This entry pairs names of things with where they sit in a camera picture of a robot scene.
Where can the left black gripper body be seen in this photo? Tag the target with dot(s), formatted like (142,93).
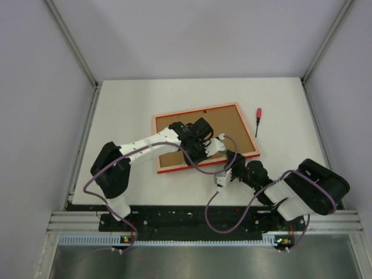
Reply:
(196,153)

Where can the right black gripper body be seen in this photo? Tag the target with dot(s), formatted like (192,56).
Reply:
(239,170)

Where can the red picture frame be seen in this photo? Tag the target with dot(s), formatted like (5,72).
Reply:
(227,119)

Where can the red handled screwdriver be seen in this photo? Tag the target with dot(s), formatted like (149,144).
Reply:
(258,117)

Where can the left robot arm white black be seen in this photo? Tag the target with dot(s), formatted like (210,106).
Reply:
(114,162)

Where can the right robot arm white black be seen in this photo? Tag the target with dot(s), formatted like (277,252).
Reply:
(311,188)

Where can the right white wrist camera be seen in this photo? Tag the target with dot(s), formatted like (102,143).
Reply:
(221,180)

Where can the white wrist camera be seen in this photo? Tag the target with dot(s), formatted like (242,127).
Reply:
(215,145)
(221,180)

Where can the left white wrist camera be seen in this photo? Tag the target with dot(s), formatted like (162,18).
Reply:
(215,145)

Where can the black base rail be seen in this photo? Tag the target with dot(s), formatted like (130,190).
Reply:
(198,223)

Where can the grey slotted cable duct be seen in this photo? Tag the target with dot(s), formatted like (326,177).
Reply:
(122,241)

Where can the left corner aluminium post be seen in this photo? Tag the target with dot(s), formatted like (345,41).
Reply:
(70,41)

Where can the corner aluminium post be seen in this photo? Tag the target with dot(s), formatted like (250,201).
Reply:
(327,41)
(70,41)

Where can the right corner aluminium post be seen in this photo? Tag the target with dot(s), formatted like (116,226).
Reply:
(327,41)

